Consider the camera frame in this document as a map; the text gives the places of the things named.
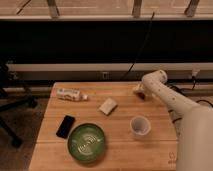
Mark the black office chair base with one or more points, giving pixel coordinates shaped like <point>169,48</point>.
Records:
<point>29,99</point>

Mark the white plastic bottle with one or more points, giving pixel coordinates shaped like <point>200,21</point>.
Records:
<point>71,94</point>

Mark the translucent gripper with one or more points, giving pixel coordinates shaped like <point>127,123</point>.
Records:
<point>139,89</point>

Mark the green glass bowl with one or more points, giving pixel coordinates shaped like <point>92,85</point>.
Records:
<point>87,143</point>

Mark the black smartphone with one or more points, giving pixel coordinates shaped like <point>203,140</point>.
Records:
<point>65,127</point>

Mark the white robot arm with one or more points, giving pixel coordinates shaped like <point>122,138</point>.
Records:
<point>195,142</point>

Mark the white sponge block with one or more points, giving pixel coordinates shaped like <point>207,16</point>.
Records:
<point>108,106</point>

